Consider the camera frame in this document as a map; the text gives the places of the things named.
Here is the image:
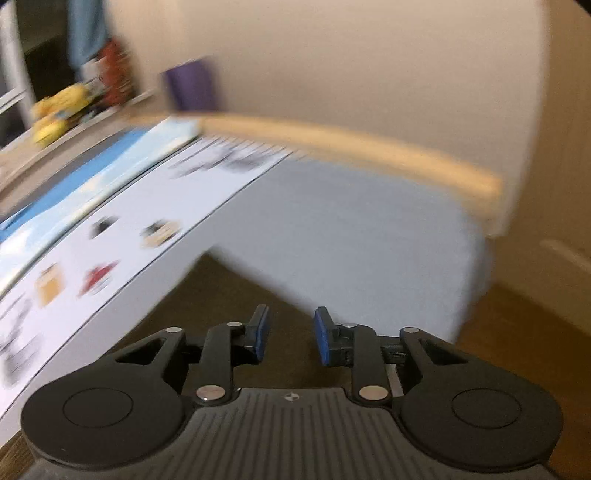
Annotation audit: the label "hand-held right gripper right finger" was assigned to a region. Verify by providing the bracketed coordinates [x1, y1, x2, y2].
[314, 306, 467, 407]

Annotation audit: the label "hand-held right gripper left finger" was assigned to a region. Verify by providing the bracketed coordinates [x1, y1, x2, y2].
[113, 304, 271, 407]

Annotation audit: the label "brown corduroy pants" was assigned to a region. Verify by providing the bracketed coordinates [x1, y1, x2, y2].
[0, 253, 402, 480]

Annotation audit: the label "deer print bed sheet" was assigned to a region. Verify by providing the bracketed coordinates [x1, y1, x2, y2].
[0, 134, 495, 435]

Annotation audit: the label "blue leaf pattern blanket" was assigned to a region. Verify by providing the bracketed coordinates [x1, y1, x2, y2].
[0, 117, 204, 296]

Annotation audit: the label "purple board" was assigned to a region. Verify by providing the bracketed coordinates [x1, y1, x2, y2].
[164, 58, 220, 114]

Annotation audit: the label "grey window sill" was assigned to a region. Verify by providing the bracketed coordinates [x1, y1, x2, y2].
[0, 90, 155, 199]

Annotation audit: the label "dark red cushion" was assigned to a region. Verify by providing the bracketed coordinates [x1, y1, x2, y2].
[99, 39, 137, 104]

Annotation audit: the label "yellow plush toy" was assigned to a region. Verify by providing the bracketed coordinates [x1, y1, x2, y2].
[30, 83, 93, 148]

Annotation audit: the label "blue curtain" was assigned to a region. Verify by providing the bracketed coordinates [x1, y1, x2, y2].
[67, 0, 109, 68]

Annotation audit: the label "white window frame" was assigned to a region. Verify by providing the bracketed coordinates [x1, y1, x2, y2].
[0, 0, 38, 116]

